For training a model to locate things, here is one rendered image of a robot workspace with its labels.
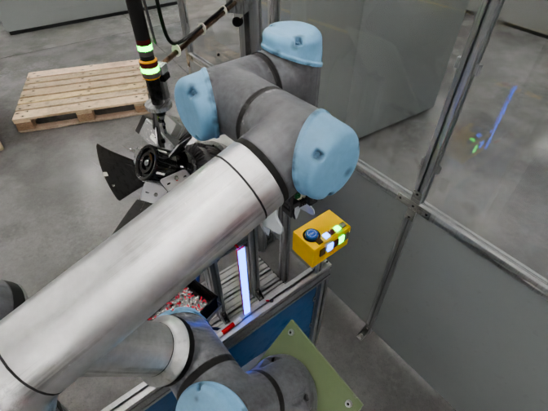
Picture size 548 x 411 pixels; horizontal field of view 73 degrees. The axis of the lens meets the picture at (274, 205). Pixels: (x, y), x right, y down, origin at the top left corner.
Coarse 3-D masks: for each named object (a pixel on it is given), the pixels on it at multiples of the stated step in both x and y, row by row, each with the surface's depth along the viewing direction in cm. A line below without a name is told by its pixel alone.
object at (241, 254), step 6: (240, 252) 96; (240, 258) 98; (240, 264) 100; (240, 270) 101; (246, 270) 104; (246, 276) 106; (246, 282) 107; (246, 288) 109; (246, 294) 111; (246, 300) 114; (246, 306) 116; (246, 312) 118
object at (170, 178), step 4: (176, 172) 118; (180, 172) 118; (184, 172) 118; (168, 176) 117; (172, 176) 117; (180, 176) 117; (164, 180) 115; (168, 180) 116; (172, 180) 116; (180, 180) 116; (164, 184) 114; (168, 184) 114; (172, 184) 115; (176, 184) 115; (168, 188) 113; (172, 188) 114
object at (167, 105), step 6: (162, 66) 93; (162, 72) 94; (168, 72) 95; (162, 78) 94; (168, 78) 96; (162, 84) 95; (162, 90) 96; (168, 90) 98; (168, 96) 98; (150, 102) 97; (168, 102) 97; (150, 108) 95; (156, 108) 95; (162, 108) 95; (168, 108) 96
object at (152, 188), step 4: (144, 184) 121; (148, 184) 121; (152, 184) 121; (156, 184) 122; (144, 188) 121; (148, 188) 121; (152, 188) 122; (156, 188) 122; (160, 188) 122; (164, 188) 122; (144, 192) 121; (152, 192) 122; (160, 192) 122; (164, 192) 123; (140, 196) 121; (144, 196) 122; (148, 196) 122; (152, 196) 122; (160, 196) 122; (144, 200) 122; (148, 200) 122; (152, 200) 122; (156, 200) 122
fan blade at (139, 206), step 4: (136, 200) 121; (140, 200) 121; (136, 204) 121; (140, 204) 121; (144, 204) 121; (148, 204) 122; (132, 208) 121; (136, 208) 121; (140, 208) 121; (144, 208) 122; (128, 212) 122; (132, 212) 122; (136, 212) 121; (140, 212) 121; (124, 216) 122; (128, 216) 122; (132, 216) 122; (124, 220) 122; (128, 220) 122; (120, 224) 122; (124, 224) 122; (116, 228) 123; (120, 228) 123
